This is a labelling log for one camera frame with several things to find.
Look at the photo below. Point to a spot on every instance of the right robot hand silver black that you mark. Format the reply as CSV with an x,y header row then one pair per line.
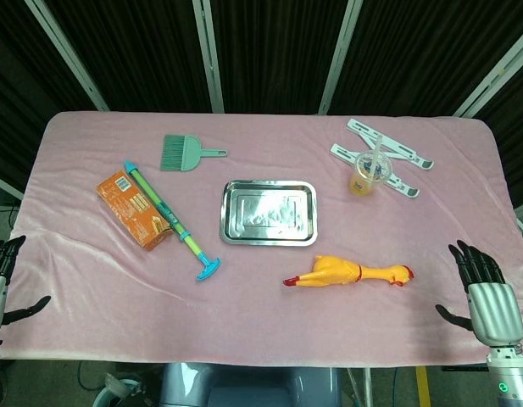
x,y
494,309

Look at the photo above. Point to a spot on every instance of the yellow rubber chicken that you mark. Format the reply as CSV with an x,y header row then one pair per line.
x,y
329,273

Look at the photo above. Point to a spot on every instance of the green blue water pump toy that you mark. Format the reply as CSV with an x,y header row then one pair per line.
x,y
168,214

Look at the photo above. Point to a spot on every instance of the metal tray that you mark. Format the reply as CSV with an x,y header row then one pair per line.
x,y
267,212

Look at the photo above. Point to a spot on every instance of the white plastic bucket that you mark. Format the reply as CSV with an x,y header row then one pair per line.
x,y
117,392

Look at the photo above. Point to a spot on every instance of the white metal table leg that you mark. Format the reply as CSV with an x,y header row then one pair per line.
x,y
358,388

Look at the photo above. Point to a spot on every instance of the orange cardboard box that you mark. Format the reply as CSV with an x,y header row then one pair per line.
x,y
129,207

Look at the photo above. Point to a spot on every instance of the white folding laptop stand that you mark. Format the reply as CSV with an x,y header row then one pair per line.
x,y
409,154

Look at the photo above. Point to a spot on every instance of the plastic cup orange drink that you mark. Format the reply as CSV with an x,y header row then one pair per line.
x,y
363,184

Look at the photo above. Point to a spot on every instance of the clear drinking straw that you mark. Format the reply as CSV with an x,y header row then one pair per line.
x,y
376,148

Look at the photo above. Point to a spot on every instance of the pink velvet tablecloth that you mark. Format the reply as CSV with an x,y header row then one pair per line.
x,y
261,322

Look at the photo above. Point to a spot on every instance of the teal hand brush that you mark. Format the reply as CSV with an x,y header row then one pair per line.
x,y
187,154

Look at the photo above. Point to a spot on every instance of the blue-grey robot torso base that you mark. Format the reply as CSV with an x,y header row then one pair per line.
x,y
252,386

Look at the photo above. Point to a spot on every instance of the black curtain backdrop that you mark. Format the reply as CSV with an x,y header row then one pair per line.
x,y
278,51

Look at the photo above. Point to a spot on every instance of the white metal frame post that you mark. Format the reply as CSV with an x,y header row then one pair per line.
x,y
68,57
210,59
337,59
494,74

